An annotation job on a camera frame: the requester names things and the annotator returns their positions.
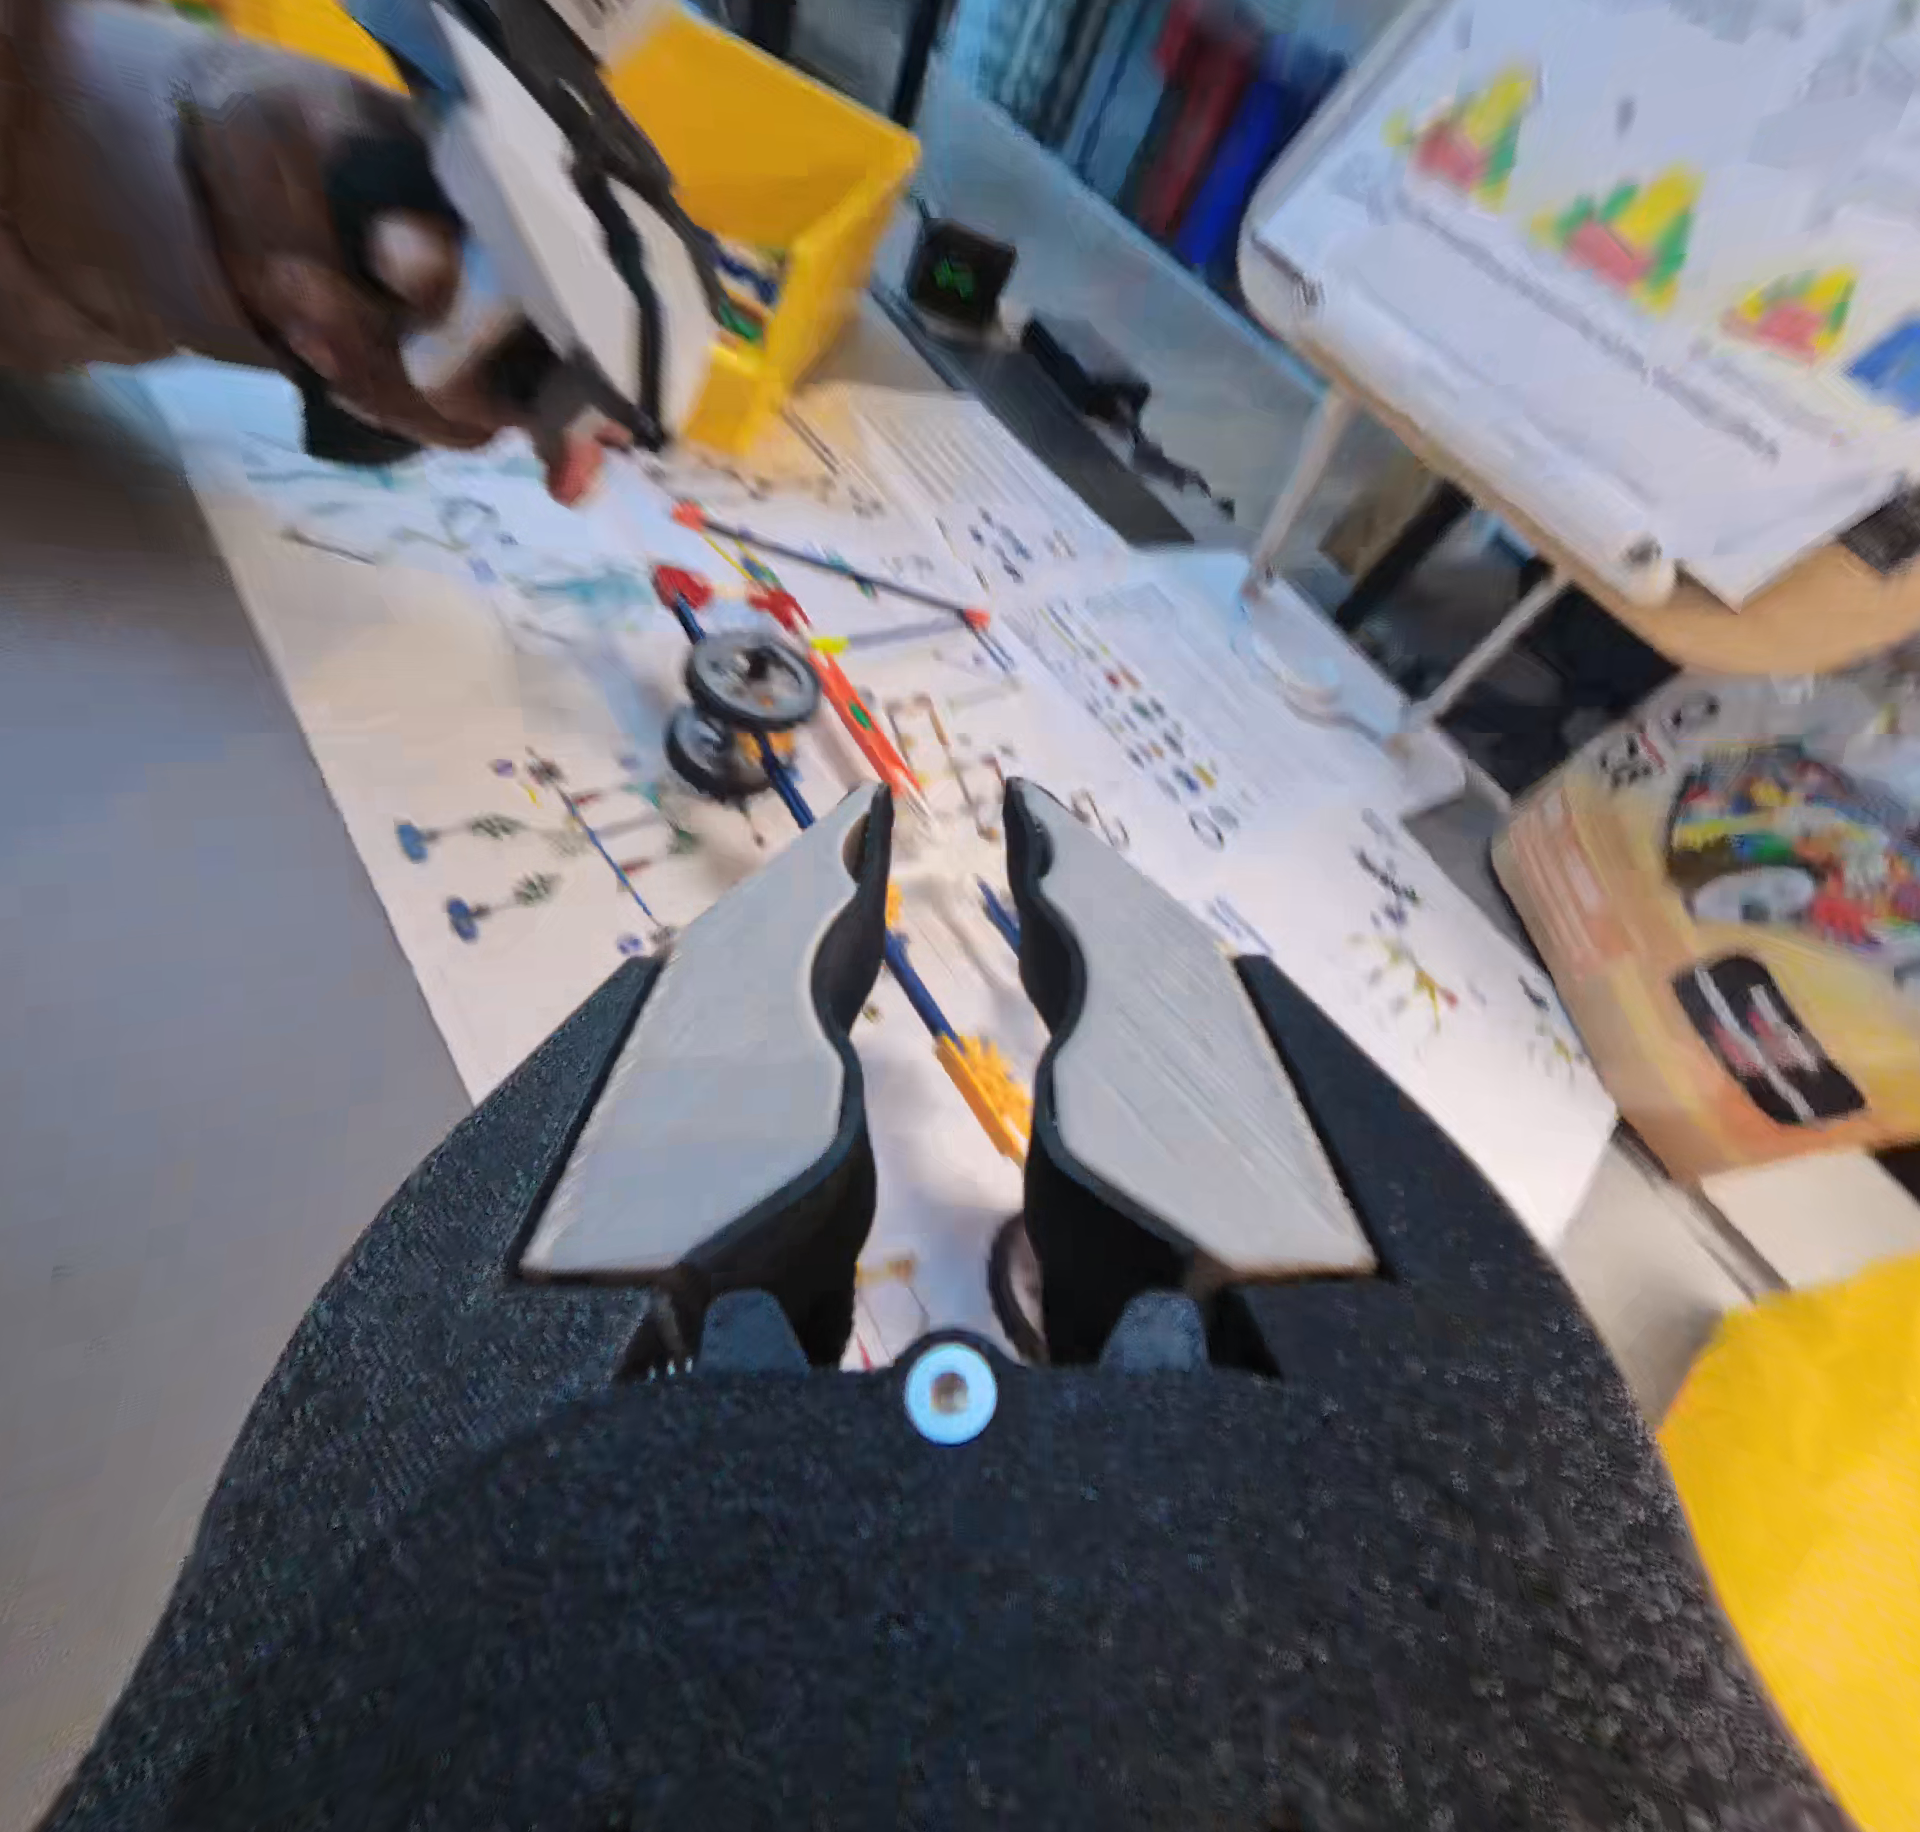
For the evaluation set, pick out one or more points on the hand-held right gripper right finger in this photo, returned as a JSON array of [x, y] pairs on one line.
[[1216, 1113]]

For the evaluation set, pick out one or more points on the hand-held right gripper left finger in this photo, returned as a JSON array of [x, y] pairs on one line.
[[691, 1113]]

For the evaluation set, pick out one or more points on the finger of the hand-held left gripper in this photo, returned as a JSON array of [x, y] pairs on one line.
[[586, 244]]

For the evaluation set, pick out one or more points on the black toy wheel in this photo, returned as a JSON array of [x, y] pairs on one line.
[[1015, 1288], [714, 753], [751, 677]]

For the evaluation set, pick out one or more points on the blue rods with orange connector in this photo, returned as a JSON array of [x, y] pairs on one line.
[[841, 568]]

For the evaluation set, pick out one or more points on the colourful rod and connector model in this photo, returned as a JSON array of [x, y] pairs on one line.
[[872, 722]]

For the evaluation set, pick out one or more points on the person's left forearm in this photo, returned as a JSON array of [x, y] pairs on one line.
[[91, 124]]

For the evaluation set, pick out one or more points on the grey desk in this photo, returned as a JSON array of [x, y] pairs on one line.
[[211, 1055]]

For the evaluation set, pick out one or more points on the white instruction sheet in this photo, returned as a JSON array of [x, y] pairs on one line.
[[1261, 813]]

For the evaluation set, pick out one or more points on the small black display box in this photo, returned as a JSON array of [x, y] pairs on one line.
[[962, 273]]

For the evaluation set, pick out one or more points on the black power adapter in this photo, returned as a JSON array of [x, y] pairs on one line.
[[1087, 370]]

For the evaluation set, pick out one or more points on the colourful cardboard toy box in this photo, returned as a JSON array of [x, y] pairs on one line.
[[1712, 933]]

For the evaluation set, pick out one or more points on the wooden document stand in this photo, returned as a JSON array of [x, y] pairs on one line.
[[1622, 244]]

